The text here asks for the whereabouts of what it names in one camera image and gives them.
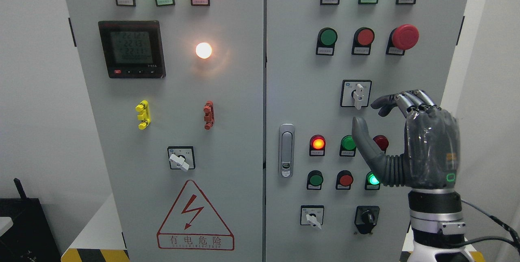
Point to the gray robotic hand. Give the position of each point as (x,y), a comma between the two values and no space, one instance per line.
(431,143)

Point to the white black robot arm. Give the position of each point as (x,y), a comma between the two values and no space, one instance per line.
(437,222)

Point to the middle dark red indicator light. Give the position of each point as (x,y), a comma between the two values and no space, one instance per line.
(382,142)

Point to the lower green lit button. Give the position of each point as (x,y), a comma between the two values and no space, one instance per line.
(371,182)

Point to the middle green indicator light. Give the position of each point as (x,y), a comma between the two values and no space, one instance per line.
(347,147)

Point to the lower red push button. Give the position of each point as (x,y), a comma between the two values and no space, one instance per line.
(344,180)

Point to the red push button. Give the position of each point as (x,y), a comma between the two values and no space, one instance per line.
(344,180)
(362,41)

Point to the middle red lit indicator light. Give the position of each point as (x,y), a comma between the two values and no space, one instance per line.
(317,145)

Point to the lower green push button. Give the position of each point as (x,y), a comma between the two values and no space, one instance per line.
(314,180)

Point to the green push button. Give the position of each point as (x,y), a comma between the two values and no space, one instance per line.
(326,41)
(314,180)

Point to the red emergency stop button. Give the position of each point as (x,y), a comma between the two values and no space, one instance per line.
(401,39)

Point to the upper red push button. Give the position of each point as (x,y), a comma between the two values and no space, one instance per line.
(362,41)

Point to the right cabinet door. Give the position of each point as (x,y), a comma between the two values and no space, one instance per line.
(304,89)

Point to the cabinet door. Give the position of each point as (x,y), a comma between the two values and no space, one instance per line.
(304,89)
(228,157)

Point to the upper green push button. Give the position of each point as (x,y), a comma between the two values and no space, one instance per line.
(326,41)

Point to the red terminal connector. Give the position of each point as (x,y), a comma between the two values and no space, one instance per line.
(209,116)

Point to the red electric hazard warning sticker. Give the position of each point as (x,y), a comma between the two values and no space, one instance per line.
(193,223)

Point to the white glowing indicator light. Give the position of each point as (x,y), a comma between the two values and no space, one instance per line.
(203,50)

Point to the left cabinet door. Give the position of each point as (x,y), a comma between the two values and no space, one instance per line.
(228,157)

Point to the yellow terminal connector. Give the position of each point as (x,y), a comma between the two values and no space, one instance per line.
(143,116)

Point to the black digital power meter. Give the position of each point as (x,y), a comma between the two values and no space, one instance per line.
(132,49)

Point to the black box with antenna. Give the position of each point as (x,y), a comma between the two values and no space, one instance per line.
(30,238)

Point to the black rotary selector switch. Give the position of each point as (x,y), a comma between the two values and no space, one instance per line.
(366,218)

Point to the silver cabinet door handle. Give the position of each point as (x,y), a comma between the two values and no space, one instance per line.
(286,150)

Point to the left door gray rotary switch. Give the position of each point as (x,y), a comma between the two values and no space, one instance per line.
(181,158)

